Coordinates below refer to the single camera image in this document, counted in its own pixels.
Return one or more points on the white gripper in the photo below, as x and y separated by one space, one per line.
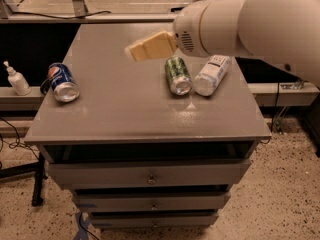
187 34

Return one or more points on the green soda can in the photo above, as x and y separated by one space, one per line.
177 75

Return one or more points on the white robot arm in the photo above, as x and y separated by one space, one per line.
282 33

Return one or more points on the blue Pepsi can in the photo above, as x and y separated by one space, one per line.
62 83

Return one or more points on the white plastic water bottle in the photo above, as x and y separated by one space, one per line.
211 75

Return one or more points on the grey drawer cabinet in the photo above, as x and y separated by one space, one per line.
126 113

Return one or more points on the top grey drawer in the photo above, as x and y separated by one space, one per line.
138 175

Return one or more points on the grey drawer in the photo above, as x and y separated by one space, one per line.
150 202
138 175
153 220

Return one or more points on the white pump dispenser bottle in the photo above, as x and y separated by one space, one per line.
17 80

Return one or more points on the middle grey drawer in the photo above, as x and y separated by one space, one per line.
150 202

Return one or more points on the black stand leg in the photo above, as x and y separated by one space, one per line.
37 169

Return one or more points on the bottom grey drawer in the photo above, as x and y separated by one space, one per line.
153 220

